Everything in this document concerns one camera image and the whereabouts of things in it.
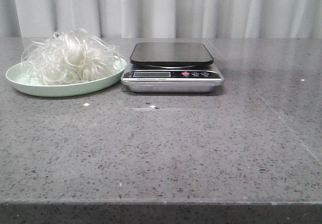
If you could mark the white vermicelli noodle bundle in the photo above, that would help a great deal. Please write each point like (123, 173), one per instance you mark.
(70, 57)

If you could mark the black silver kitchen scale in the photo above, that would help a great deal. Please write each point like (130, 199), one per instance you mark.
(171, 67)

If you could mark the light green plastic plate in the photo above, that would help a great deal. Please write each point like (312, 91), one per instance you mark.
(23, 82)

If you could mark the white pleated curtain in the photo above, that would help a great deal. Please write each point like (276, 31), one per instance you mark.
(164, 18)

